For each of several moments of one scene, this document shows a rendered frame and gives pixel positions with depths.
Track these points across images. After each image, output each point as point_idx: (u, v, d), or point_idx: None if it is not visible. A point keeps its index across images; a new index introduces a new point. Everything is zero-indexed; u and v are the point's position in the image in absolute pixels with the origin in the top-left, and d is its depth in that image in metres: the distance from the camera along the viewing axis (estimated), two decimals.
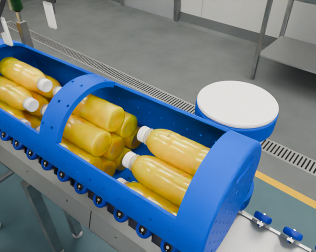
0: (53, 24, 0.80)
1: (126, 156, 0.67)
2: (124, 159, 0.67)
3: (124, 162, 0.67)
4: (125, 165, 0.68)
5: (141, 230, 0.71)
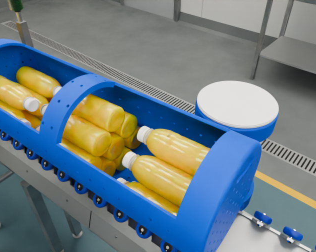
0: None
1: (126, 156, 0.67)
2: (124, 159, 0.67)
3: (124, 162, 0.67)
4: (125, 165, 0.68)
5: (141, 230, 0.71)
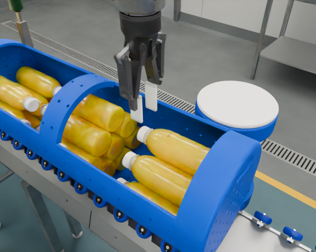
0: (153, 106, 0.67)
1: (126, 156, 0.67)
2: (124, 159, 0.67)
3: (124, 162, 0.67)
4: (125, 165, 0.68)
5: (141, 230, 0.71)
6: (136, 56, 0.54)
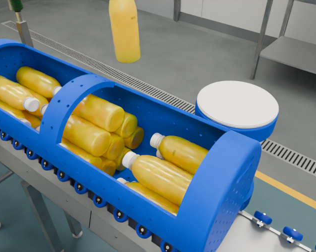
0: None
1: (126, 156, 0.67)
2: (124, 159, 0.67)
3: (124, 162, 0.67)
4: (125, 165, 0.68)
5: (141, 230, 0.71)
6: None
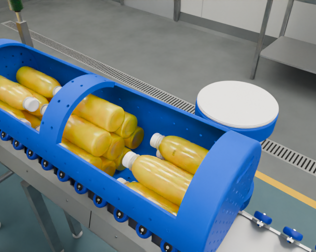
0: None
1: (126, 156, 0.67)
2: (124, 159, 0.67)
3: (124, 162, 0.67)
4: (125, 165, 0.68)
5: (141, 230, 0.71)
6: None
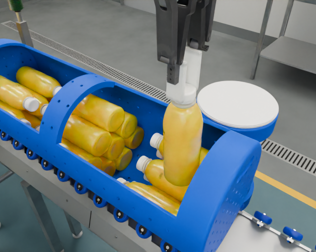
0: (194, 83, 0.47)
1: (190, 98, 0.46)
2: (186, 98, 0.46)
3: None
4: None
5: (141, 230, 0.71)
6: None
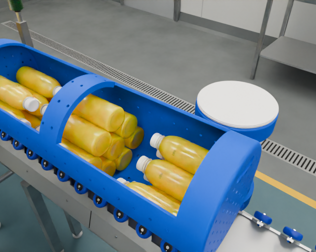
0: None
1: None
2: None
3: None
4: None
5: (141, 230, 0.71)
6: None
